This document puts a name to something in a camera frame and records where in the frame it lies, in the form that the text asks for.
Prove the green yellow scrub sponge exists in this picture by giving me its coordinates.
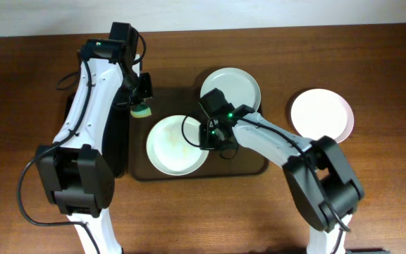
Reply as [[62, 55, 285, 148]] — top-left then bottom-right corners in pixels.
[[130, 102, 152, 119]]

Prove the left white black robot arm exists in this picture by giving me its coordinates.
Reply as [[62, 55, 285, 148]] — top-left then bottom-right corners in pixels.
[[32, 56, 152, 253]]

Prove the brown plastic serving tray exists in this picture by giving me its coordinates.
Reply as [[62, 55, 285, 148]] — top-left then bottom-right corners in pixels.
[[126, 87, 269, 181]]

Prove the white plate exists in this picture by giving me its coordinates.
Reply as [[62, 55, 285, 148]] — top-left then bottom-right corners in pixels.
[[290, 88, 355, 143], [200, 68, 261, 111], [146, 115, 209, 176]]

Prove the black rectangular water tray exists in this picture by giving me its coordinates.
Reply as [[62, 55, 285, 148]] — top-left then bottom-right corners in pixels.
[[54, 93, 129, 182]]

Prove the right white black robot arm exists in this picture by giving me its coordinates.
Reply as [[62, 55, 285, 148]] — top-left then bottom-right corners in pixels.
[[199, 104, 364, 253]]

